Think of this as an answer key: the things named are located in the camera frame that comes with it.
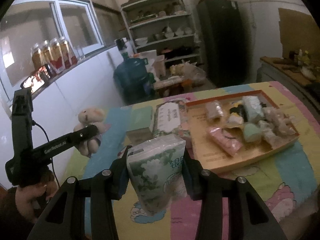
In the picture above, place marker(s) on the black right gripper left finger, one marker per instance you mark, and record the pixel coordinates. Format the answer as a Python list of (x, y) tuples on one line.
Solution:
[(64, 215)]

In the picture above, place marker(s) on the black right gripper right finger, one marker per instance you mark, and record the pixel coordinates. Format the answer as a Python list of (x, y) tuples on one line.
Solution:
[(230, 209)]

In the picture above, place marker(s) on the beige teddy bear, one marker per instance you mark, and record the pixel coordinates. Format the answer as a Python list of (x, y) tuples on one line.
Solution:
[(91, 116)]

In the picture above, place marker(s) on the pink packet with hairband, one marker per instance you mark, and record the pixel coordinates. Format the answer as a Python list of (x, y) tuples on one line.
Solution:
[(225, 140)]

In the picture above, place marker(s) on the round mint green pouch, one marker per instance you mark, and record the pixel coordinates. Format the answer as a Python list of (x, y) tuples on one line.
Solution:
[(251, 133)]

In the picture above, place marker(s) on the yellow white snack pouch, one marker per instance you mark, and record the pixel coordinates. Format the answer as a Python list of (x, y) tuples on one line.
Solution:
[(237, 115)]

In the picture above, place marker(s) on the green floral tissue pack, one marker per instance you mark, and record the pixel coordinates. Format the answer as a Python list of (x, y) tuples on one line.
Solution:
[(155, 169)]

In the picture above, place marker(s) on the light blue towel roll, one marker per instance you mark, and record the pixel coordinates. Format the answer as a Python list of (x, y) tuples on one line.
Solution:
[(253, 109)]

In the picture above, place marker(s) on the clear plastic packet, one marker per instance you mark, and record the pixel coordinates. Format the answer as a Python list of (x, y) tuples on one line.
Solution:
[(214, 110)]

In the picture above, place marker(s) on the person's left hand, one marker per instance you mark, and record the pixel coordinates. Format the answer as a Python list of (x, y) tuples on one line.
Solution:
[(26, 197)]

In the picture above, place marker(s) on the colourful cartoon bed sheet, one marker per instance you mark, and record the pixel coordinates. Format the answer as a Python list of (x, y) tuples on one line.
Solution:
[(287, 181)]

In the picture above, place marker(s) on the orange rimmed cardboard tray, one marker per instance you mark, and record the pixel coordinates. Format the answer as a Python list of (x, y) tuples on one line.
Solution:
[(213, 157)]

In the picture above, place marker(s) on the smartphone on window sill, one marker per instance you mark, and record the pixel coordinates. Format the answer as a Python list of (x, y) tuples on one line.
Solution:
[(39, 78)]

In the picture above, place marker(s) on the floral tissue box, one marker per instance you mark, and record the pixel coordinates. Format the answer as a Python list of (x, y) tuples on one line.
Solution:
[(171, 117)]

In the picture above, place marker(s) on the blue water jug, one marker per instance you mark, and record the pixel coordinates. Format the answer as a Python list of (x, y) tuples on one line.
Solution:
[(131, 77)]

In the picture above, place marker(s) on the grey kitchen counter cabinet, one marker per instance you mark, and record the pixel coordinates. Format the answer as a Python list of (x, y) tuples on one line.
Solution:
[(276, 69)]

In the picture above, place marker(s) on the plastic bag of food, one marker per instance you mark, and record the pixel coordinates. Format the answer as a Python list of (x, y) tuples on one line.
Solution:
[(189, 71)]

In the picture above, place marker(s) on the low green table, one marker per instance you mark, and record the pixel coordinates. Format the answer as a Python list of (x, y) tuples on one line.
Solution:
[(172, 86)]

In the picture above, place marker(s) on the black refrigerator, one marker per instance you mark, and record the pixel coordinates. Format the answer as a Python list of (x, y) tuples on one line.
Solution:
[(224, 41)]

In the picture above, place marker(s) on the grey metal shelf rack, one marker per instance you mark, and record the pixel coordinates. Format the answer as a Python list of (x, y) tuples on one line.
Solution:
[(166, 26)]

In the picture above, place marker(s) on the brown cardboard wall sheet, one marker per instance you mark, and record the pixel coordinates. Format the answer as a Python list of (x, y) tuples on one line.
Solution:
[(298, 31)]

